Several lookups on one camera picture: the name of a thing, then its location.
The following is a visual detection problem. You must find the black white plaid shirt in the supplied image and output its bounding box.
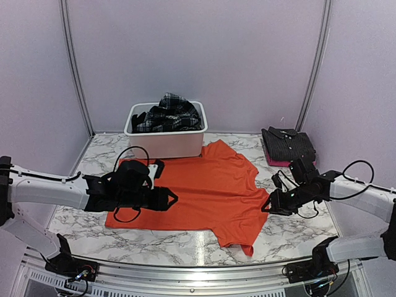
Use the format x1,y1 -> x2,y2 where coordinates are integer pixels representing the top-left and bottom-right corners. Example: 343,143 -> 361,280
131,93 -> 202,134

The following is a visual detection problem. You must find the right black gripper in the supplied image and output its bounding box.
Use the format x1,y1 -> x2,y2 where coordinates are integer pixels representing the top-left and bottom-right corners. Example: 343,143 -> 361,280
261,182 -> 315,216

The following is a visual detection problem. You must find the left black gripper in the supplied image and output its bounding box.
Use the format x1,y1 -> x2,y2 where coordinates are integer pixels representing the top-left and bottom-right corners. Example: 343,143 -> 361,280
118,186 -> 179,212

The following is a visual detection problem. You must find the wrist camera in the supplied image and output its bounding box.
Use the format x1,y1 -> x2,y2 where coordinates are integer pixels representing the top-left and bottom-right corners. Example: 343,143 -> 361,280
288,158 -> 319,185
113,160 -> 165,191

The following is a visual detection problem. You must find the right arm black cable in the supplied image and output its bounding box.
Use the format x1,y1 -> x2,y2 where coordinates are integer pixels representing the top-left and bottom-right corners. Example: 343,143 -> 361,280
296,159 -> 378,219

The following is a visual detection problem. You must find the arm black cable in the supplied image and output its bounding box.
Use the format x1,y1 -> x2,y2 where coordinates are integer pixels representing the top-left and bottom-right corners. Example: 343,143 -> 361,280
113,145 -> 151,223
296,159 -> 378,219

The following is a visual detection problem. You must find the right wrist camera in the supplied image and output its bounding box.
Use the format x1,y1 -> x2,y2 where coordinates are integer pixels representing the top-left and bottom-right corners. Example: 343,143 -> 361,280
288,158 -> 319,185

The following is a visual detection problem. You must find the right aluminium wall post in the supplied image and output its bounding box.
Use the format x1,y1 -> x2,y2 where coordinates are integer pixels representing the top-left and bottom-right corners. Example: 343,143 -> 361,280
295,0 -> 334,132

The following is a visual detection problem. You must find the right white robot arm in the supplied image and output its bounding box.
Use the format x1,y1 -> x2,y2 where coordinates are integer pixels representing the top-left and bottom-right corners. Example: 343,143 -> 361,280
261,170 -> 395,277

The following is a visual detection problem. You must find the folded dark striped shirt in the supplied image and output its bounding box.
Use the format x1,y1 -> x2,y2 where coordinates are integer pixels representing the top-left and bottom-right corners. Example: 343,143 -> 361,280
261,126 -> 316,162

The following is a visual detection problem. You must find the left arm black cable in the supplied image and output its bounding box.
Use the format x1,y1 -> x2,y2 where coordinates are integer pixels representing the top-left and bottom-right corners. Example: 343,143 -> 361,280
113,145 -> 151,223

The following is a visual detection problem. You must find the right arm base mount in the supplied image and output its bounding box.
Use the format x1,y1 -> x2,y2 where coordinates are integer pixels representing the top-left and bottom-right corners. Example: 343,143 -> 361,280
282,236 -> 339,283

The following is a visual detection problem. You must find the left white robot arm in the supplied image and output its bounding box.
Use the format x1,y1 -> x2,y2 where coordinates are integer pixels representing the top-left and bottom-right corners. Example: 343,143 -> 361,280
1,156 -> 178,275

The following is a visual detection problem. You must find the left aluminium wall post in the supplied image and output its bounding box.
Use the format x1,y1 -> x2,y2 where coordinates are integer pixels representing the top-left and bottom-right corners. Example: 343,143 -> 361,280
59,0 -> 95,138

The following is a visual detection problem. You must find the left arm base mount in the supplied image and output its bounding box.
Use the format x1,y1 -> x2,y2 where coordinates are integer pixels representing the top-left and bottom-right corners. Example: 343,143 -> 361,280
42,234 -> 99,282

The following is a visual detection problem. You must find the aluminium front frame rail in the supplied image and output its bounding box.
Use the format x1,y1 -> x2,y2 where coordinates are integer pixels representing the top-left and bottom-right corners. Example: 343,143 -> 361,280
10,248 -> 373,296

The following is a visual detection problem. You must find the white plastic laundry bin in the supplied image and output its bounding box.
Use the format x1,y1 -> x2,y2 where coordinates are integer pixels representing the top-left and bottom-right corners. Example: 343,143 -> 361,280
124,101 -> 208,159

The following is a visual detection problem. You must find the folded pink garment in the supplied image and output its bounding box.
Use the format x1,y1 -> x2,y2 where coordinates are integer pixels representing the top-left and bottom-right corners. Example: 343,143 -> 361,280
265,152 -> 304,167

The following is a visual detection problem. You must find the aluminium wall post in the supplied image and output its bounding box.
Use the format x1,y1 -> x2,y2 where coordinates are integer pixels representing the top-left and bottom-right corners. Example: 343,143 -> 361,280
295,0 -> 334,132
59,0 -> 95,138

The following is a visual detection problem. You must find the orange t-shirt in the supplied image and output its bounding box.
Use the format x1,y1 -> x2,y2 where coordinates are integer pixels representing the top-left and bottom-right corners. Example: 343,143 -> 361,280
105,140 -> 269,257

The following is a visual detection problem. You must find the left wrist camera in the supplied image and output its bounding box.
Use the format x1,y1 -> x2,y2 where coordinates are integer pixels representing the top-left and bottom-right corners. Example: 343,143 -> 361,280
113,160 -> 165,191

